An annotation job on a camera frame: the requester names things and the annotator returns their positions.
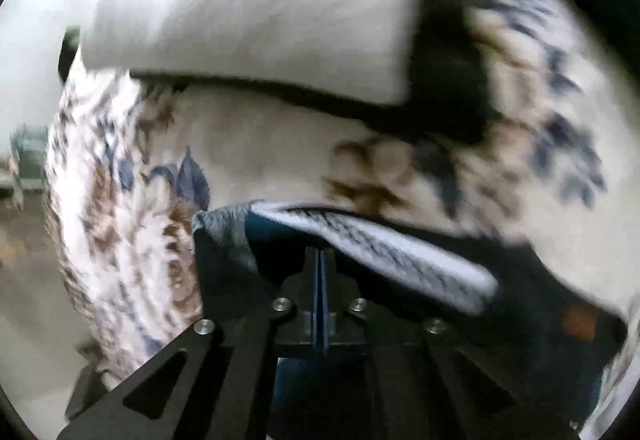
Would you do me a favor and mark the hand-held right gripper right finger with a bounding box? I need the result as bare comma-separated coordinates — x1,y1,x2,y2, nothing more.
320,245,583,440

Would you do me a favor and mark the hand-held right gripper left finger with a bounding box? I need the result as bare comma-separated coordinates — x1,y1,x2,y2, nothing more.
56,245,321,440

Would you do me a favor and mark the dark striped knit garment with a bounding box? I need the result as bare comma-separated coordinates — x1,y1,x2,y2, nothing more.
192,200,628,436

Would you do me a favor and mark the floral bed sheet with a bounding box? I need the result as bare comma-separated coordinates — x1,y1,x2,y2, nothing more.
42,0,640,440

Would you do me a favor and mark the green cabinet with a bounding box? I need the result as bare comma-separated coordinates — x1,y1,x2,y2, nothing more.
7,124,51,212

